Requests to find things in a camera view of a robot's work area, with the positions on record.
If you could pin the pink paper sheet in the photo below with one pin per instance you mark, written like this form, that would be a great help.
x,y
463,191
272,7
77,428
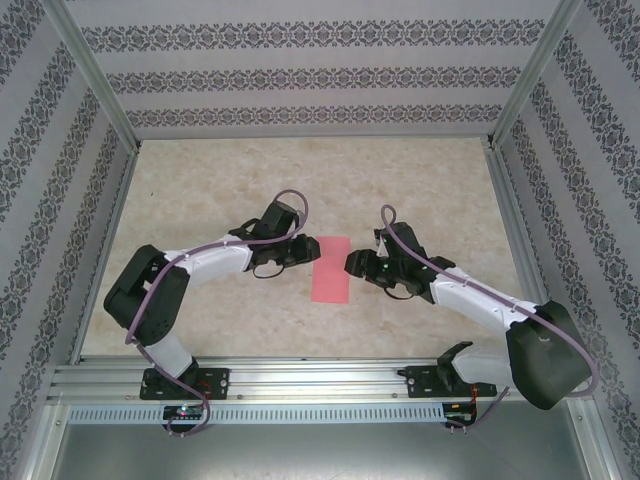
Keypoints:
x,y
330,280

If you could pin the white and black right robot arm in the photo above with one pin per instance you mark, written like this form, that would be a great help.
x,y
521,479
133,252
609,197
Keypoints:
x,y
545,360

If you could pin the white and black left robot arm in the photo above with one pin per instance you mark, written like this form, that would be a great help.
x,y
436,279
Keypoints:
x,y
150,300

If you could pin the grey sheet metal tray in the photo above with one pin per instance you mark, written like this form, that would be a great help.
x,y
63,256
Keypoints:
x,y
320,450

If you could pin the small dark circuit board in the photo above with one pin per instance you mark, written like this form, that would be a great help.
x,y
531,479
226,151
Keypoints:
x,y
457,414

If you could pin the circuit board with green light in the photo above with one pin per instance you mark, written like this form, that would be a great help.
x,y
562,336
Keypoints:
x,y
182,412

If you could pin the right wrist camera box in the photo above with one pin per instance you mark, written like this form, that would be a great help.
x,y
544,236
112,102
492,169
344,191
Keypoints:
x,y
382,246

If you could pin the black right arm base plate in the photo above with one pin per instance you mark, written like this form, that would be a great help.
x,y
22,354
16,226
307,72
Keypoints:
x,y
420,382

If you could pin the aluminium mounting rail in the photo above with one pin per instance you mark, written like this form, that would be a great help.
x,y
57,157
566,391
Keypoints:
x,y
320,382

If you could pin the aluminium side rail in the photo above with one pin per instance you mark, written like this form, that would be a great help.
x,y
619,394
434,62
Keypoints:
x,y
106,250
506,200

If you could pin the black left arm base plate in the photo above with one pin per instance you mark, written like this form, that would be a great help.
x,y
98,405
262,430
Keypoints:
x,y
220,382

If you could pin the aluminium frame post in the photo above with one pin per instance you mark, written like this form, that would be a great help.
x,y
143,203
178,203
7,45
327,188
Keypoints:
x,y
535,70
95,75

